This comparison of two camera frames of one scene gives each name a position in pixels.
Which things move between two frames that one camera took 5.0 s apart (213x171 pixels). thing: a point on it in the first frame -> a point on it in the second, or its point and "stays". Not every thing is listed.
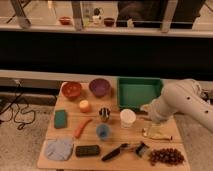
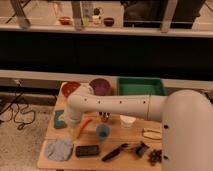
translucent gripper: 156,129 -> 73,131
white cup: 127,117 stays
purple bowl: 99,87 stays
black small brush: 140,150 stays
